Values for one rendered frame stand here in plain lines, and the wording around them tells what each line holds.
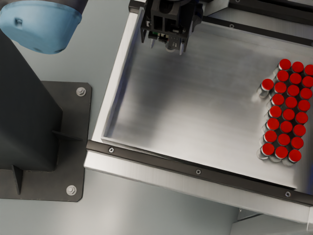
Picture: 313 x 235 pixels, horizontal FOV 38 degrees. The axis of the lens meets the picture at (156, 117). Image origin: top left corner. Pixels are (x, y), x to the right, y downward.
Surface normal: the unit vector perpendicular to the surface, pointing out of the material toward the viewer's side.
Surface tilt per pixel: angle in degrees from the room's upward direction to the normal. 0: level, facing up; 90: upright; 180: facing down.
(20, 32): 90
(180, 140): 0
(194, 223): 0
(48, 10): 31
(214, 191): 0
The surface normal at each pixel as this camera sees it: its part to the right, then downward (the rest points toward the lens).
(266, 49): 0.00, -0.27
